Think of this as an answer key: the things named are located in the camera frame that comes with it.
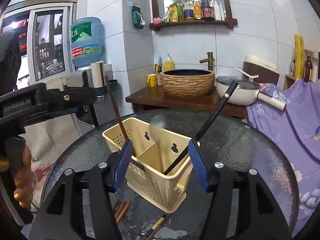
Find black gold-tip chopstick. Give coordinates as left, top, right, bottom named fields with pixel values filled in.
left=141, top=214, right=172, bottom=240

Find purple floral cloth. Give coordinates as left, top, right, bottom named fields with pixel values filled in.
left=247, top=79, right=319, bottom=235

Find cream plastic utensil holder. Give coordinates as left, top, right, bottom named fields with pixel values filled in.
left=101, top=116, right=201, bottom=214

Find blue water jug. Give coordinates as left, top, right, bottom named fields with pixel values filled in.
left=71, top=17, right=103, bottom=68

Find wooden handle metal spoon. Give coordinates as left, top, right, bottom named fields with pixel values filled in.
left=104, top=76, right=129, bottom=141

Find wooden counter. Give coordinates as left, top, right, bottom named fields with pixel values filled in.
left=125, top=86, right=249, bottom=119

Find brass faucet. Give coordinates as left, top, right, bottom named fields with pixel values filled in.
left=199, top=51, right=215, bottom=71

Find yellow oil bottle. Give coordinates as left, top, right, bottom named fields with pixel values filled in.
left=193, top=0, right=202, bottom=20

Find brown white rice cooker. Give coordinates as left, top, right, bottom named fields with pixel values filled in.
left=242, top=55, right=280, bottom=85

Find left hand yellow nails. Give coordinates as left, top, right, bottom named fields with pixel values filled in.
left=12, top=145, right=34, bottom=209

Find green hanging packet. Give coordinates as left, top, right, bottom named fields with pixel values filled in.
left=131, top=5, right=146, bottom=29

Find woven pattern basin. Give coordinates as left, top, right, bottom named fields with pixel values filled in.
left=159, top=69, right=215, bottom=98

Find cream pot with lid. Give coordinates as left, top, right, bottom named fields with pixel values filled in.
left=216, top=76, right=286, bottom=111

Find translucent plastic spoon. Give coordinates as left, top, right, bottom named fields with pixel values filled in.
left=150, top=114, right=166, bottom=143

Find yellow soap bottle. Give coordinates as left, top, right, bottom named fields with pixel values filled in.
left=163, top=54, right=175, bottom=72

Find water dispenser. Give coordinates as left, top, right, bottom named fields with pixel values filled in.
left=46, top=66, right=116, bottom=129

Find paper cup stack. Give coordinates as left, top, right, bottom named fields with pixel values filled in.
left=91, top=61, right=105, bottom=88

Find dark soy sauce bottle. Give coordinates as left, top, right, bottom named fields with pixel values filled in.
left=201, top=0, right=215, bottom=20

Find yellow mug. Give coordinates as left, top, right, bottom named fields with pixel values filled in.
left=146, top=74, right=158, bottom=88

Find round glass table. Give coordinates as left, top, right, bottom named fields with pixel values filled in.
left=39, top=109, right=300, bottom=240

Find wooden wall shelf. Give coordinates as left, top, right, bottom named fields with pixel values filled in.
left=150, top=0, right=238, bottom=31

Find brown glass bottle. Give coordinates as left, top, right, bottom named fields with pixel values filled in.
left=303, top=55, right=313, bottom=82

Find yellow roll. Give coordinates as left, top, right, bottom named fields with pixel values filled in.
left=294, top=34, right=305, bottom=79

